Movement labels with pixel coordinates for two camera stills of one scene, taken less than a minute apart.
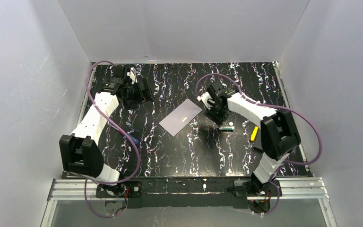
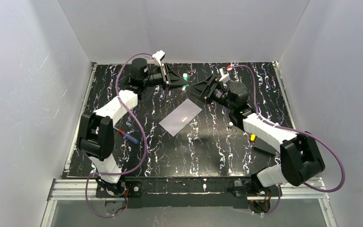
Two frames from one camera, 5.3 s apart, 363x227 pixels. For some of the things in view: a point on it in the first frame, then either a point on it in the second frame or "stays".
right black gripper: (218, 113) → (209, 91)
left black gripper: (136, 95) → (166, 77)
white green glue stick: (227, 127) → (185, 77)
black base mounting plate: (168, 192) stays
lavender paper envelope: (177, 119) stays
